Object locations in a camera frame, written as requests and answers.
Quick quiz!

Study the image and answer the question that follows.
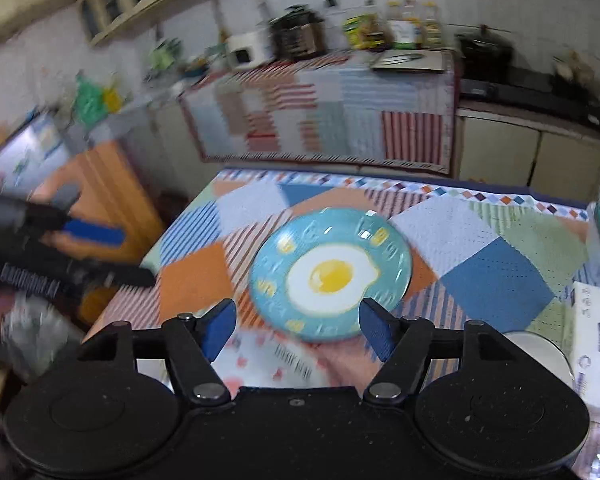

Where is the grey cutting board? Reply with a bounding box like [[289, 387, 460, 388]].
[[370, 50, 447, 74]]

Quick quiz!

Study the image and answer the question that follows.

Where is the clear plastic bottle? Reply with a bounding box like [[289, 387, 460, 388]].
[[1, 299, 83, 382]]

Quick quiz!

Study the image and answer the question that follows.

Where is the white bowl with black outside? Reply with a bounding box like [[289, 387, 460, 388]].
[[505, 331, 577, 397]]

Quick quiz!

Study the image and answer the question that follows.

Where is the patchwork tablecloth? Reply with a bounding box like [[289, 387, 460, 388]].
[[82, 167, 600, 413]]

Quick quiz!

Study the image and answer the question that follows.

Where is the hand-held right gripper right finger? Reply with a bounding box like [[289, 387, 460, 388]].
[[358, 297, 524, 407]]

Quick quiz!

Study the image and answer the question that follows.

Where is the white tissue packet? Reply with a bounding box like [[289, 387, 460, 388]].
[[569, 281, 600, 415]]

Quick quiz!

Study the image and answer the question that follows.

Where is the cream lower cabinet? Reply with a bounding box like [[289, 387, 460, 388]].
[[452, 107, 600, 197]]

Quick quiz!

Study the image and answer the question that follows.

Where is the small pot on stove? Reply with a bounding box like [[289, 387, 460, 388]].
[[551, 51, 597, 87]]

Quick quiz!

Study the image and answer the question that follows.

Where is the orange wooden stool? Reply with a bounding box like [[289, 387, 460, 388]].
[[31, 141, 167, 322]]

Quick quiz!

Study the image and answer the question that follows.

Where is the white rice cooker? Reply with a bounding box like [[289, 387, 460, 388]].
[[227, 31, 274, 69]]

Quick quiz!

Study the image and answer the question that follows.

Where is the green plastic bag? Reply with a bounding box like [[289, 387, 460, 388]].
[[74, 74, 109, 127]]

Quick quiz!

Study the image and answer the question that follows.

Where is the black pressure cooker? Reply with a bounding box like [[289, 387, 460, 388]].
[[269, 5, 328, 62]]

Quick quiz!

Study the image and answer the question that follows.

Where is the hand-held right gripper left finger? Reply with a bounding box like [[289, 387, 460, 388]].
[[80, 298, 238, 407]]

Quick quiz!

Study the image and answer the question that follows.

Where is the black gas stove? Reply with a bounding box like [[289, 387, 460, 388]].
[[457, 67, 600, 130]]

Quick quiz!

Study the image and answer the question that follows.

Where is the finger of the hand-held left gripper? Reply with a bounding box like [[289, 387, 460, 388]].
[[62, 220, 127, 247], [70, 259, 157, 289]]

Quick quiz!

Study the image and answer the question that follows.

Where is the blue fried egg print plate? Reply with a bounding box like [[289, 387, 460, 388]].
[[248, 207, 413, 344]]

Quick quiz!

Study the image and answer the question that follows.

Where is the cooking oil bottle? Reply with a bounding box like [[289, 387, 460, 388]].
[[403, 0, 425, 47], [385, 1, 407, 49], [422, 1, 444, 51]]

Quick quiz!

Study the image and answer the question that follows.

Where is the blue printed box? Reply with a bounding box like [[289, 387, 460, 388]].
[[0, 111, 69, 192]]

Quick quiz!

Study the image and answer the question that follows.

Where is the patchwork counter cloth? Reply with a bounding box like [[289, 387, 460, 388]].
[[179, 51, 457, 177]]

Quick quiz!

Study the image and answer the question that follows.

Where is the black wok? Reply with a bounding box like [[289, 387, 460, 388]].
[[455, 26, 514, 82]]

